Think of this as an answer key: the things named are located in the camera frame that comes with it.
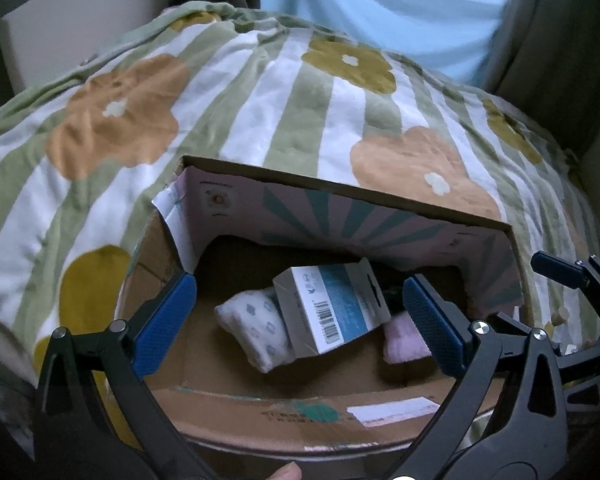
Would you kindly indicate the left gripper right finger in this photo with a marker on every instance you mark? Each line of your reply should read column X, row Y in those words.
column 527, row 435

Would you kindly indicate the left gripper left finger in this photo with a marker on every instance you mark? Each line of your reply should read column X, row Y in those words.
column 95, row 417

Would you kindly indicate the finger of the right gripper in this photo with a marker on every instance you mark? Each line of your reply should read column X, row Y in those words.
column 548, row 265

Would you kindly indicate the fluffy pink sock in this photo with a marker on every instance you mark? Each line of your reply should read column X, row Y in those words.
column 403, row 342

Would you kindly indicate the white floral patterned sock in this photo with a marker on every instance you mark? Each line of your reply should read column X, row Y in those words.
column 254, row 319

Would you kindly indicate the blue white product box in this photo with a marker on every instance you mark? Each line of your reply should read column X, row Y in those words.
column 330, row 304

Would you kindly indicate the dark grey curtain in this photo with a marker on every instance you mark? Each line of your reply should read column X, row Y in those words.
column 545, row 60

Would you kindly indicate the open cardboard box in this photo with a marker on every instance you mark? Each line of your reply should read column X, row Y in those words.
column 237, row 227

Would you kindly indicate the striped floral blanket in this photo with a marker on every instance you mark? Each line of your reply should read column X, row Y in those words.
column 83, row 157

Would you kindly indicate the light blue curtain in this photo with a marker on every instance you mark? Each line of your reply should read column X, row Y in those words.
column 452, row 37

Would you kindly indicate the white headboard cushion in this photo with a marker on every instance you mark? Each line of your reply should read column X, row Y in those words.
column 40, row 39

